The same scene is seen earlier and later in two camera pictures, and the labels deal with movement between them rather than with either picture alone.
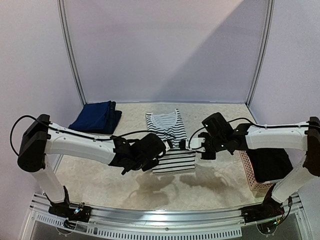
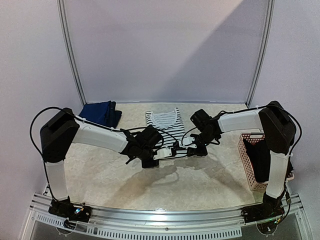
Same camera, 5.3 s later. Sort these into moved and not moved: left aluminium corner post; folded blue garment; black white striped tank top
Moved: black white striped tank top
Not moved: folded blue garment; left aluminium corner post
